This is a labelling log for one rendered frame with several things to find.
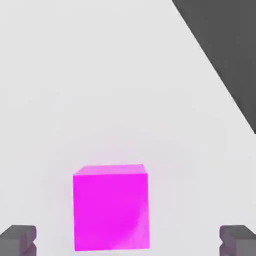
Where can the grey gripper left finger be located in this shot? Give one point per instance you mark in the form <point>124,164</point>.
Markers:
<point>17,241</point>

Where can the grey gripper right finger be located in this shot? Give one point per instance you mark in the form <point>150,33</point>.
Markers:
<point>238,242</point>

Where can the small magenta cube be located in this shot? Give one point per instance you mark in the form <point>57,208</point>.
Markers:
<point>111,210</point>

